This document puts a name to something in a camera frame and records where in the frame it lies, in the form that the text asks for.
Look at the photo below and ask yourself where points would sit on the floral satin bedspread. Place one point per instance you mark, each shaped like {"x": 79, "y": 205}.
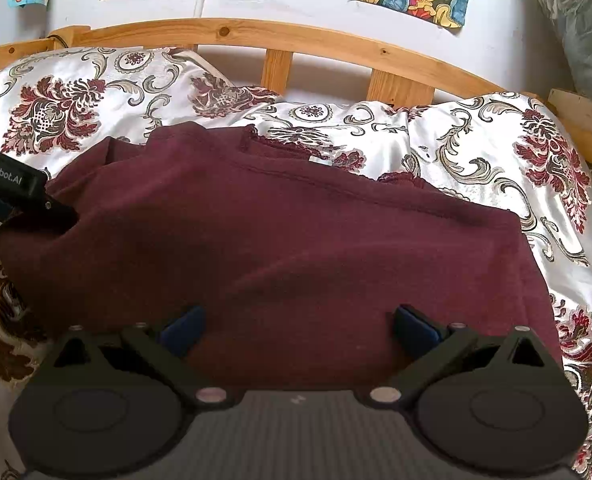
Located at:
{"x": 475, "y": 125}

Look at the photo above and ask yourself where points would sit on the wooden bed frame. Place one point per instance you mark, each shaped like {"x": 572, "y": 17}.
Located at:
{"x": 226, "y": 30}

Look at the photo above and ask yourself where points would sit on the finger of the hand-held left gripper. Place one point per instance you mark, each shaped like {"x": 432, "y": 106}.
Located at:
{"x": 58, "y": 217}

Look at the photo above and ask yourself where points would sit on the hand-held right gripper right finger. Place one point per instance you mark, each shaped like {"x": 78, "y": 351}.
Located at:
{"x": 415, "y": 332}

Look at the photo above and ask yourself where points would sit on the maroon knit sweater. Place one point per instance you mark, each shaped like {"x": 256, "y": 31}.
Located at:
{"x": 301, "y": 240}

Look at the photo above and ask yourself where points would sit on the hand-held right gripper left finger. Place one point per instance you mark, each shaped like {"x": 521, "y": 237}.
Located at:
{"x": 183, "y": 332}

